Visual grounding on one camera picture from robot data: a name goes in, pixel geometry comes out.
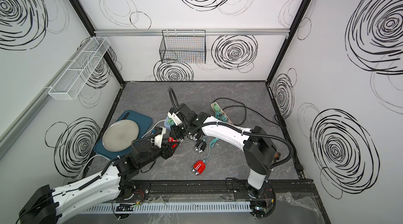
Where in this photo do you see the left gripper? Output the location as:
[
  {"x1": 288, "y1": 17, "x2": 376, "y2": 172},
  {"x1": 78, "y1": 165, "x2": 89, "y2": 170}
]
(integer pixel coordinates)
[{"x1": 139, "y1": 138, "x2": 181, "y2": 169}]

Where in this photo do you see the white power cord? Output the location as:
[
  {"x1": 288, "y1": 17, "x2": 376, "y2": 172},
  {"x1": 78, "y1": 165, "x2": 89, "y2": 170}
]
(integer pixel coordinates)
[{"x1": 140, "y1": 119, "x2": 166, "y2": 140}]

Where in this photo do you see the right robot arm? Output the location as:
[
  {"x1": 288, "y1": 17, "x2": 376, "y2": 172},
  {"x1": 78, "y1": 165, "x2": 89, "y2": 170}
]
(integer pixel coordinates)
[{"x1": 167, "y1": 104, "x2": 294, "y2": 190}]

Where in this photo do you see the blue power strip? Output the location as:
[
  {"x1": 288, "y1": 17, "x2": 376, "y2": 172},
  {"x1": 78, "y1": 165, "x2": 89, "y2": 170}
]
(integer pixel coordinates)
[{"x1": 164, "y1": 120, "x2": 172, "y2": 130}]

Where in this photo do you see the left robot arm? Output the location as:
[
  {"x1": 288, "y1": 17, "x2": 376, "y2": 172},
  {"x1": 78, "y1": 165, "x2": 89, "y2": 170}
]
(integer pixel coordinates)
[{"x1": 16, "y1": 141, "x2": 179, "y2": 224}]

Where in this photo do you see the beige power strip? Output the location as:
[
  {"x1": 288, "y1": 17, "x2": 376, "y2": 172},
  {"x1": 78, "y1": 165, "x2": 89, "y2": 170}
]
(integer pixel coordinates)
[{"x1": 211, "y1": 102, "x2": 233, "y2": 125}]

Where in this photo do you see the round grey plate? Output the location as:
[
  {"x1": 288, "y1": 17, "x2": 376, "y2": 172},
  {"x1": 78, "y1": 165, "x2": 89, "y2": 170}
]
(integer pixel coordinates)
[{"x1": 102, "y1": 120, "x2": 140, "y2": 152}]

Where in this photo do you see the black wire wall basket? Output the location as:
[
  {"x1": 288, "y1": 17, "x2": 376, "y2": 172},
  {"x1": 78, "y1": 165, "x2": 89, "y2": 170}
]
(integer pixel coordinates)
[{"x1": 159, "y1": 29, "x2": 207, "y2": 64}]

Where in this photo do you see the white wire wall shelf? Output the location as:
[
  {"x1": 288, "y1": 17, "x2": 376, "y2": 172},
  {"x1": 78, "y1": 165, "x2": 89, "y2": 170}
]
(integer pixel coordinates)
[{"x1": 48, "y1": 37, "x2": 111, "y2": 100}]

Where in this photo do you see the black power cord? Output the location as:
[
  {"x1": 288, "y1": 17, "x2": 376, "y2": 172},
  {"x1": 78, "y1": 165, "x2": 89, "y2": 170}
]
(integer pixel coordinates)
[{"x1": 213, "y1": 97, "x2": 281, "y2": 127}]

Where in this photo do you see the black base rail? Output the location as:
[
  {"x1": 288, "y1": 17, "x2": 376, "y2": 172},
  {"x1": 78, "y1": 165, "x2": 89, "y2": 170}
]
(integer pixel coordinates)
[{"x1": 129, "y1": 178, "x2": 317, "y2": 199}]

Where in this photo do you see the white slotted cable duct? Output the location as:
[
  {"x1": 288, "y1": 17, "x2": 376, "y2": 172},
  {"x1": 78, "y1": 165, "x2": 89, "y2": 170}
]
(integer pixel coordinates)
[{"x1": 83, "y1": 202, "x2": 251, "y2": 214}]

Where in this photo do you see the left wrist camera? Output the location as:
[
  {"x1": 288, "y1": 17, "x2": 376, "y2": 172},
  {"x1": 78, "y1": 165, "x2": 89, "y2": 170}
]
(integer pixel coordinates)
[{"x1": 151, "y1": 126, "x2": 166, "y2": 148}]

